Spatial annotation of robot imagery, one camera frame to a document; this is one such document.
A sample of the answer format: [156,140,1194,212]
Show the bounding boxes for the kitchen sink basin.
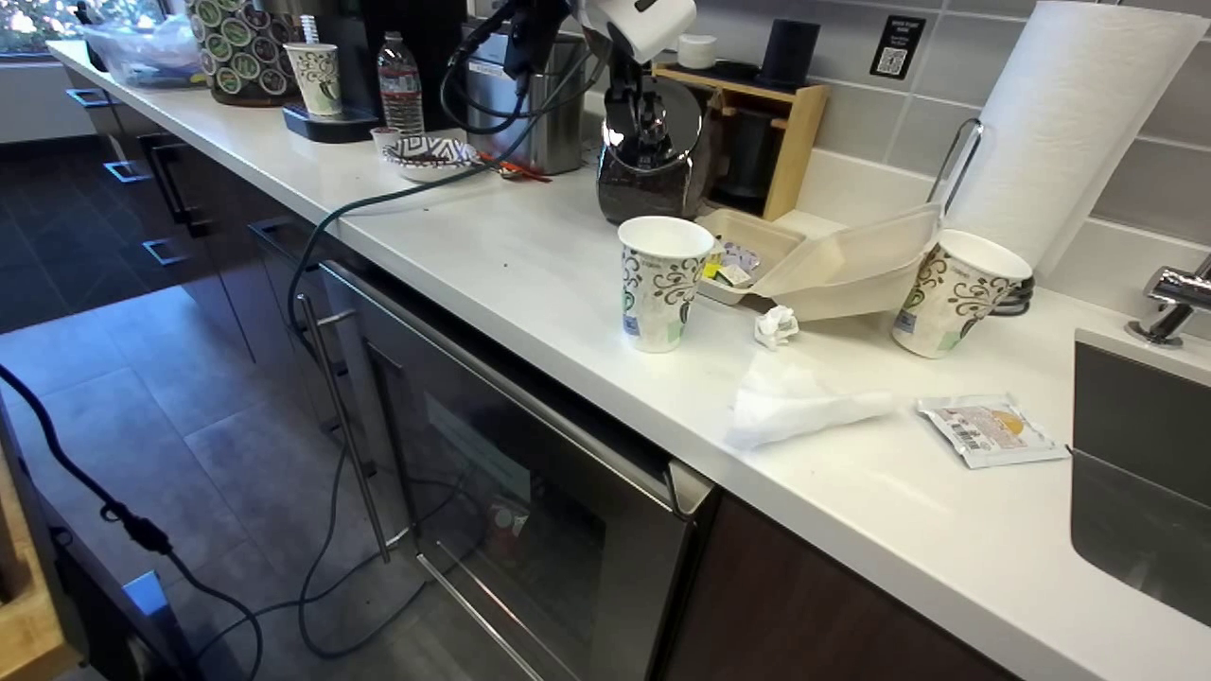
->
[1069,341,1211,623]

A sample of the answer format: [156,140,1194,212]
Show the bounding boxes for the patterned paper cup centre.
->
[616,215,715,351]

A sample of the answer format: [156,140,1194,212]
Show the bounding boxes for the small white creamer cup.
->
[754,308,799,347]

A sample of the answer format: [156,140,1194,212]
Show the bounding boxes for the sink faucet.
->
[1132,258,1211,345]

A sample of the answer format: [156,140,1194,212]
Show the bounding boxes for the black power cable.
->
[0,109,543,681]

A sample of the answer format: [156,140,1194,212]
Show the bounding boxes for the patterned paper cup near sink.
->
[890,231,1032,360]

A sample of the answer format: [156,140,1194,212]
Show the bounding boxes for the open takeout food container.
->
[705,207,938,322]

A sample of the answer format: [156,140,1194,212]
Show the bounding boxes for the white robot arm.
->
[574,0,696,167]

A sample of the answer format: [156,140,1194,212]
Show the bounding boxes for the coffee pod carousel rack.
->
[186,0,295,105]

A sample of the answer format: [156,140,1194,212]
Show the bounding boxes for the small snack packet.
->
[915,395,1062,470]

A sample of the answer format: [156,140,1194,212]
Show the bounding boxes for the wooden shelf rack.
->
[656,65,827,219]

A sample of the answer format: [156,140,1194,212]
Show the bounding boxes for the stainless undercounter fridge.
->
[297,258,710,681]

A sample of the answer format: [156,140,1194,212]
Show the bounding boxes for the paper towel roll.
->
[946,0,1207,273]

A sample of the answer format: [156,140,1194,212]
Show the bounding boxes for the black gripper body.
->
[604,55,664,158]

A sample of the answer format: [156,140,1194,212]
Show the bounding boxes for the Keurig coffee maker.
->
[278,0,466,145]

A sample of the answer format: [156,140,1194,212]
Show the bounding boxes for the paper cup on coffee maker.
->
[285,41,340,120]

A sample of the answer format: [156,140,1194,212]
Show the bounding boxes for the white plastic bag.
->
[721,351,893,452]

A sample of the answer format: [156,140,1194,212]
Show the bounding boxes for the blue patterned small bowl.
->
[371,130,480,182]

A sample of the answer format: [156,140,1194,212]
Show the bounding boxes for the stainless steel box appliance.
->
[466,29,585,182]

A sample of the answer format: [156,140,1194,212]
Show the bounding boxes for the plastic water bottle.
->
[377,29,425,138]

